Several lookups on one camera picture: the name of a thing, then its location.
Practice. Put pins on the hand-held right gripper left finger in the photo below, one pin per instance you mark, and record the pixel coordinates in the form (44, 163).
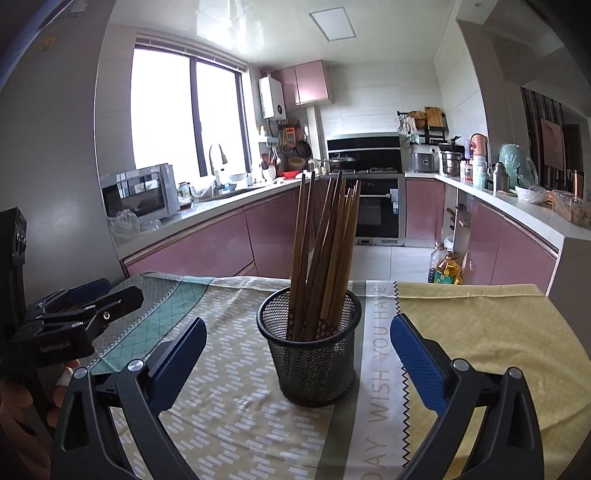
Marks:
(180, 364)

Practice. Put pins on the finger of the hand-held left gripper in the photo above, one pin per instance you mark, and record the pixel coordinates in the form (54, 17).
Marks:
(117, 302)
(90, 288)

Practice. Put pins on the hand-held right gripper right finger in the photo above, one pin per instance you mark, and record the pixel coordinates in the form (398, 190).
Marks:
(415, 360)

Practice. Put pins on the black mesh utensil holder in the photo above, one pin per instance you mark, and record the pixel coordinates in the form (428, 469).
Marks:
(314, 369)

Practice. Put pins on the bundle of wooden chopsticks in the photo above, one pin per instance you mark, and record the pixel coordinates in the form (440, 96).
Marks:
(330, 277)

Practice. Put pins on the person's left hand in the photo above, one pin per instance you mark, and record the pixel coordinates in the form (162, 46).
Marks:
(60, 401)

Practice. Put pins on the patchwork patterned tablecloth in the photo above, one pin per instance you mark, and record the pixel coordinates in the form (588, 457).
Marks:
(231, 314)

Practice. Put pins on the clear plastic bag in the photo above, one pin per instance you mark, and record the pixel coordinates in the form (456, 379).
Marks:
(127, 224)

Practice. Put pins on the yellow oil bottle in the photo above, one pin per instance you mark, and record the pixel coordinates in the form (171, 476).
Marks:
(449, 272)

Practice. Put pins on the pink base cabinets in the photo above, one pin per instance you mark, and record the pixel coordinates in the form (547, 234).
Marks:
(508, 254)
(203, 244)

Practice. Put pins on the white microwave oven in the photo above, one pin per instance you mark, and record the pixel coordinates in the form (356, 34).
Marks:
(138, 194)

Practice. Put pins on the grey refrigerator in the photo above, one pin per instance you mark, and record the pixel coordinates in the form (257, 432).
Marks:
(55, 152)

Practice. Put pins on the black built-in oven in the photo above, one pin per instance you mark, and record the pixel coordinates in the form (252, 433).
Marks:
(374, 212)

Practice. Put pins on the steel kitchen faucet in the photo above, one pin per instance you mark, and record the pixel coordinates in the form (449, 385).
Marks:
(217, 154)

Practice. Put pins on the gas stove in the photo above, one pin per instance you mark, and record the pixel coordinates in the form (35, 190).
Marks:
(383, 172)

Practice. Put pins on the kitchen window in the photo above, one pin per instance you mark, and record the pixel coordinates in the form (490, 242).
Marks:
(161, 110)

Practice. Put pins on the silver rice cooker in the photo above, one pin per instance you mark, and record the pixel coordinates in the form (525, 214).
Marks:
(422, 162)

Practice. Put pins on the steel stock pot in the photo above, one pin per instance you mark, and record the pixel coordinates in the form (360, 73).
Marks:
(451, 165)

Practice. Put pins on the steel thermos flask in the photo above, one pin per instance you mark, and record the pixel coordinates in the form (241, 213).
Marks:
(499, 180)

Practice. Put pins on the white bowl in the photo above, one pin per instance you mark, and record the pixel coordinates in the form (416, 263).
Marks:
(531, 196)

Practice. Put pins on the black wok with lid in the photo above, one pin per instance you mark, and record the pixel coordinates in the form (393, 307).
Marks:
(344, 164)

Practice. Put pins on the red basin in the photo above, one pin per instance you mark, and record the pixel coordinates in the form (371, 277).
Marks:
(290, 175)

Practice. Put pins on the black range hood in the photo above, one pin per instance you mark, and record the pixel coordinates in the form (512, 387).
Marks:
(369, 150)

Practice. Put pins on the teal green jar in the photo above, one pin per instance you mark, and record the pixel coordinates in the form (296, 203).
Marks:
(511, 164)

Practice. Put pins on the clear plastic food container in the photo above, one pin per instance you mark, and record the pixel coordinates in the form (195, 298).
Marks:
(572, 207)

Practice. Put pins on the pink kettle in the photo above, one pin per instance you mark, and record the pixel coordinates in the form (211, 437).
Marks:
(479, 145)

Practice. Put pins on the hanging frying pan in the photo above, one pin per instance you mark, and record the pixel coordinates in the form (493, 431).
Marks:
(303, 149)

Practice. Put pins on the copper tumbler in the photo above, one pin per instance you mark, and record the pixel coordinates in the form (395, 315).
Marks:
(577, 183)

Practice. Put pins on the wooden cutting board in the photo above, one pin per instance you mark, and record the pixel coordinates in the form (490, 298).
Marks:
(434, 117)

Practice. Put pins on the ceiling light panel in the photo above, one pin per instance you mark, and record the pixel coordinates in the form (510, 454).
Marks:
(332, 24)

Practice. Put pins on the black wall rack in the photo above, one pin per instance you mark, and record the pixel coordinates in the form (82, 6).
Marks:
(434, 136)

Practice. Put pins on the brown wall picture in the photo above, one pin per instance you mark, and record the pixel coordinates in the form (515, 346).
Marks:
(551, 144)

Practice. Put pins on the white wall water heater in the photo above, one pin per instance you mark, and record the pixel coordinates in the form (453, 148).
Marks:
(272, 97)

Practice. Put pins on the pink wall cabinet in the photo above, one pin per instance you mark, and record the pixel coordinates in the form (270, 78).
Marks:
(307, 83)

